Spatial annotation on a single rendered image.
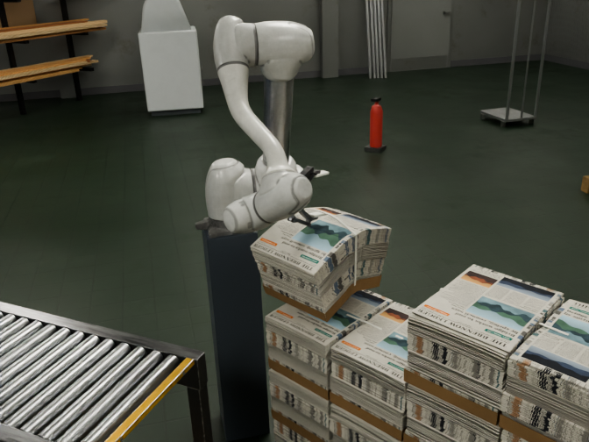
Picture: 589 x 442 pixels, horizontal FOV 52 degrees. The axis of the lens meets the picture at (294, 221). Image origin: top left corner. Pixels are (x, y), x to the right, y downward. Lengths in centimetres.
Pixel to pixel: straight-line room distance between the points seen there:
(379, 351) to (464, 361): 37
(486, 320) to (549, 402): 26
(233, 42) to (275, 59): 14
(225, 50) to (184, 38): 691
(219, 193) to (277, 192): 70
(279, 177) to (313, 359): 69
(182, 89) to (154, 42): 73
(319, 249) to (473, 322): 54
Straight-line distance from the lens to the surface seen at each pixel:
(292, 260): 192
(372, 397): 196
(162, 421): 305
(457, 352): 168
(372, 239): 207
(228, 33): 197
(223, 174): 228
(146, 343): 213
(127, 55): 1105
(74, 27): 997
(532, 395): 164
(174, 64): 889
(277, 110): 211
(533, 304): 182
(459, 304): 177
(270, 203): 164
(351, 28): 1168
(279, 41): 196
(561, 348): 167
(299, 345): 208
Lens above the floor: 196
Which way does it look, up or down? 23 degrees down
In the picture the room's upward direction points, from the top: 2 degrees counter-clockwise
